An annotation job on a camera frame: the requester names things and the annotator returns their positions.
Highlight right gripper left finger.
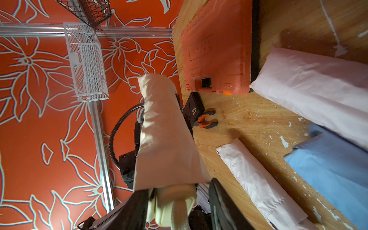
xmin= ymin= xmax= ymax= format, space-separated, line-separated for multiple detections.
xmin=92 ymin=190 xmax=149 ymax=230

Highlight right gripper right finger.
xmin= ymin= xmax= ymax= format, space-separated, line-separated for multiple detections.
xmin=209 ymin=178 xmax=254 ymax=230

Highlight beige umbrella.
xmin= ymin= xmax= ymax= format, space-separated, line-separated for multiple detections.
xmin=133 ymin=74 xmax=211 ymax=230

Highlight pink umbrella near front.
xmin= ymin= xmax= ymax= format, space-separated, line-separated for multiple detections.
xmin=216 ymin=138 xmax=317 ymax=230

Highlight orange black pliers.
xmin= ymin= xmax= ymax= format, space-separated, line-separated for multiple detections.
xmin=194 ymin=108 xmax=218 ymax=129

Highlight blue umbrella front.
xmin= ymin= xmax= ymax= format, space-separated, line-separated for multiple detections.
xmin=284 ymin=124 xmax=368 ymax=230

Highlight pink umbrella near case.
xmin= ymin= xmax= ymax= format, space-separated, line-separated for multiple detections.
xmin=250 ymin=48 xmax=368 ymax=149

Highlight orange plastic tool case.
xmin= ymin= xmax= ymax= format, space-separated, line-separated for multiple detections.
xmin=181 ymin=1 xmax=253 ymax=95

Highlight white mesh wall basket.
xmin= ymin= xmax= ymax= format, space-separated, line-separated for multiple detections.
xmin=63 ymin=23 xmax=109 ymax=102

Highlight black wire wall basket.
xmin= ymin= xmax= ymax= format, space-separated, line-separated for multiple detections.
xmin=57 ymin=0 xmax=112 ymax=28

